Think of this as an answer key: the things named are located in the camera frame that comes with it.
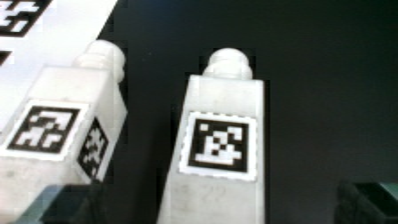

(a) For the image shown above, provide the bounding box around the white sheet with tags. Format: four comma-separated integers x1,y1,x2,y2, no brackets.
0,0,121,111

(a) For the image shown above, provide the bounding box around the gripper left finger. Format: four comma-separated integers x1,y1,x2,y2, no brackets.
15,183,109,224

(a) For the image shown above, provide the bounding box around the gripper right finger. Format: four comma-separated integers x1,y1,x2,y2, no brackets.
336,182,398,224

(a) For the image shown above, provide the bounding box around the white table leg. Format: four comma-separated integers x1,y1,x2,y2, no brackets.
157,48,265,224
0,40,126,224

